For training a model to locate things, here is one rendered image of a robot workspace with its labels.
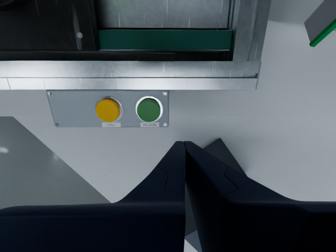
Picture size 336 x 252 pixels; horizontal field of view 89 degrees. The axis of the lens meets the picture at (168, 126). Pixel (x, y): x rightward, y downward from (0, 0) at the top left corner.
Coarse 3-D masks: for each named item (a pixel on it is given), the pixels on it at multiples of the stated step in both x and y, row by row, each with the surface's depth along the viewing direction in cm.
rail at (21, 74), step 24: (0, 72) 28; (24, 72) 28; (48, 72) 28; (72, 72) 28; (96, 72) 28; (120, 72) 28; (144, 72) 28; (168, 72) 28; (192, 72) 28; (216, 72) 28; (240, 72) 28
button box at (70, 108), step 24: (48, 96) 29; (72, 96) 29; (96, 96) 29; (120, 96) 29; (144, 96) 29; (168, 96) 30; (72, 120) 31; (96, 120) 31; (120, 120) 31; (168, 120) 31
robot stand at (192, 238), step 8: (216, 144) 42; (224, 144) 40; (216, 152) 39; (224, 152) 37; (224, 160) 35; (232, 160) 34; (240, 168) 31; (184, 200) 34; (192, 216) 29; (192, 224) 28; (192, 232) 27; (192, 240) 28; (200, 248) 29
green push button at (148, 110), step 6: (144, 102) 28; (150, 102) 28; (156, 102) 29; (138, 108) 29; (144, 108) 29; (150, 108) 29; (156, 108) 29; (138, 114) 29; (144, 114) 29; (150, 114) 29; (156, 114) 29; (144, 120) 30; (150, 120) 30
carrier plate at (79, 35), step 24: (48, 0) 23; (72, 0) 23; (0, 24) 24; (24, 24) 24; (48, 24) 24; (72, 24) 24; (96, 24) 26; (0, 48) 26; (24, 48) 26; (48, 48) 26; (72, 48) 26; (96, 48) 26
